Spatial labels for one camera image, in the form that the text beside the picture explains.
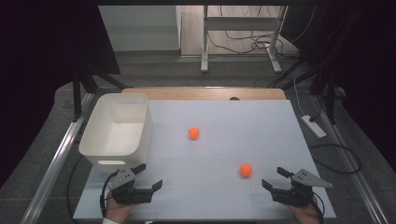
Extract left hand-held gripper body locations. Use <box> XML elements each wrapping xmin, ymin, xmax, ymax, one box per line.
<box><xmin>106</xmin><ymin>166</ymin><xmax>155</xmax><ymax>205</ymax></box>

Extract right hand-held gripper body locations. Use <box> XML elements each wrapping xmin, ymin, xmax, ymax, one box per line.
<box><xmin>270</xmin><ymin>168</ymin><xmax>333</xmax><ymax>208</ymax></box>

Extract white plastic bin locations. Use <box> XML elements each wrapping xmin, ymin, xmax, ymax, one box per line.
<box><xmin>78</xmin><ymin>92</ymin><xmax>153</xmax><ymax>174</ymax></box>

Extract person's left hand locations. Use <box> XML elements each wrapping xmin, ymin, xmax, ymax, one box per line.
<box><xmin>105</xmin><ymin>191</ymin><xmax>138</xmax><ymax>224</ymax></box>

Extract person's right hand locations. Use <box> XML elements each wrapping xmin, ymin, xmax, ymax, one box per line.
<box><xmin>284</xmin><ymin>195</ymin><xmax>321</xmax><ymax>224</ymax></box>

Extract white power strip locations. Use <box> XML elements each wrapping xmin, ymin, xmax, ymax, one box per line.
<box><xmin>301</xmin><ymin>114</ymin><xmax>328</xmax><ymax>139</ymax></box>

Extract white table mat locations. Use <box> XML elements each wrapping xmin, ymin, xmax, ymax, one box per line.
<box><xmin>73</xmin><ymin>99</ymin><xmax>337</xmax><ymax>220</ymax></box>

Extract black tripod stand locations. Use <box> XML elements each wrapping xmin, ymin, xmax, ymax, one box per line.
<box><xmin>309</xmin><ymin>60</ymin><xmax>340</xmax><ymax>125</ymax></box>
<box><xmin>72</xmin><ymin>64</ymin><xmax>134</xmax><ymax>123</ymax></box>

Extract wooden table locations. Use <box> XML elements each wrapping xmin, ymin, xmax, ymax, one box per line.
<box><xmin>120</xmin><ymin>88</ymin><xmax>288</xmax><ymax>101</ymax></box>

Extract dark curtain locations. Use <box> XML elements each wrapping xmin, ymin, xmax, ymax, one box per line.
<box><xmin>284</xmin><ymin>0</ymin><xmax>396</xmax><ymax>174</ymax></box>
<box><xmin>0</xmin><ymin>0</ymin><xmax>121</xmax><ymax>188</ymax></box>

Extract white metal stand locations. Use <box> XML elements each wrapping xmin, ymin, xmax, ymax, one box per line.
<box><xmin>200</xmin><ymin>5</ymin><xmax>289</xmax><ymax>75</ymax></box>

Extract white cabinet panel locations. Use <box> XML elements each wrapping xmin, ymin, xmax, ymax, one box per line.
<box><xmin>98</xmin><ymin>5</ymin><xmax>182</xmax><ymax>52</ymax></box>

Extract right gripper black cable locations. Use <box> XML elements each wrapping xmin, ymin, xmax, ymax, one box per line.
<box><xmin>312</xmin><ymin>191</ymin><xmax>325</xmax><ymax>223</ymax></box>

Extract aluminium floor rail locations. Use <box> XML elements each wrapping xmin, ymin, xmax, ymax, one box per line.
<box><xmin>20</xmin><ymin>92</ymin><xmax>95</xmax><ymax>224</ymax></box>
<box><xmin>312</xmin><ymin>94</ymin><xmax>390</xmax><ymax>224</ymax></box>

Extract black looped floor cable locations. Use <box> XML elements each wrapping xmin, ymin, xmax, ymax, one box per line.
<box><xmin>307</xmin><ymin>143</ymin><xmax>362</xmax><ymax>175</ymax></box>

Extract white power strip cable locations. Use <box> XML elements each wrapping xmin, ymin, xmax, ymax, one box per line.
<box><xmin>292</xmin><ymin>76</ymin><xmax>308</xmax><ymax>118</ymax></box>

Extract tangled black floor cables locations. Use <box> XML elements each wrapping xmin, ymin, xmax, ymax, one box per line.
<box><xmin>206</xmin><ymin>5</ymin><xmax>302</xmax><ymax>61</ymax></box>

